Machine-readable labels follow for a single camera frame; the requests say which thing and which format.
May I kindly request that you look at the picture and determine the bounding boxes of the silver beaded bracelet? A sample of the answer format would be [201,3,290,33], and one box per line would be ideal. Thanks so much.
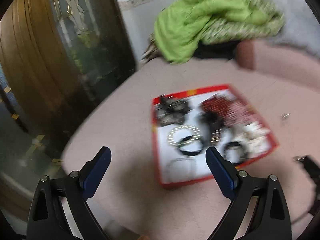
[167,126,200,150]

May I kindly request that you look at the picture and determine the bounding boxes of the black hair tie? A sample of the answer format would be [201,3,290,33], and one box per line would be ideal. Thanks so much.
[177,135,203,157]
[223,141,248,166]

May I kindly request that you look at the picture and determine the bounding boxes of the grey quilted blanket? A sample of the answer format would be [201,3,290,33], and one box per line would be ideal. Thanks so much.
[275,0,320,63]

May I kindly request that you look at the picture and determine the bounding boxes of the rhinestone hair claw clip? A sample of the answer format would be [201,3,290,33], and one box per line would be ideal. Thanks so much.
[197,111,227,147]

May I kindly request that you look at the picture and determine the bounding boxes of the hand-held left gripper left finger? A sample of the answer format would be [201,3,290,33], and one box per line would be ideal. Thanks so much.
[26,146,118,240]

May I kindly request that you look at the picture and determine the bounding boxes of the red polka dot scrunchie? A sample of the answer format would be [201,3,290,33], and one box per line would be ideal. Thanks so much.
[200,92,235,120]

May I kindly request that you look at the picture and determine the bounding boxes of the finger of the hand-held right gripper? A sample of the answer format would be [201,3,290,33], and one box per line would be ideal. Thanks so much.
[294,155,320,180]

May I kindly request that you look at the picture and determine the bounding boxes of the white hair accessory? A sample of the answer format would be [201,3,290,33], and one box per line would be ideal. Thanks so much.
[239,122,271,153]

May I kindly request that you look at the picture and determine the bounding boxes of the reddish pink cushion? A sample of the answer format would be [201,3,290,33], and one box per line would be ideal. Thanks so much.
[236,40,260,69]

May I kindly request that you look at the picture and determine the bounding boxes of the wooden door with glass panel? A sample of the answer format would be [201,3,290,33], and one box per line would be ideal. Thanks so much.
[0,0,139,155]

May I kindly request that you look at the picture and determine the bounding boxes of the red cardboard box tray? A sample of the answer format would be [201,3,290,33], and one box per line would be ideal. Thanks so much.
[151,84,280,190]

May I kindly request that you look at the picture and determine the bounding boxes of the black organza scrunchie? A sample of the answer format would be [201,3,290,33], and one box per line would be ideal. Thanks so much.
[155,94,192,127]

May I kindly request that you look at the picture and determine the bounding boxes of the beige patterned cloth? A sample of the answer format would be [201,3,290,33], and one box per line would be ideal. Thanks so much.
[141,34,163,63]

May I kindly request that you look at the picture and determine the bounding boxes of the black cloth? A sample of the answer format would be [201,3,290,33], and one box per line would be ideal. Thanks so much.
[194,40,242,61]

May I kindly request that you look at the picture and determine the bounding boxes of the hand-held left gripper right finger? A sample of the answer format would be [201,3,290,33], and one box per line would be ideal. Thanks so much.
[205,146,293,240]

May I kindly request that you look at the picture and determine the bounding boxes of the green quilt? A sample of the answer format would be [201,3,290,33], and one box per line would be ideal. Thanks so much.
[153,0,285,65]

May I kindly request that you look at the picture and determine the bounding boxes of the plaid scrunchie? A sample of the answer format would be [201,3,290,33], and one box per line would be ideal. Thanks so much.
[225,97,258,128]

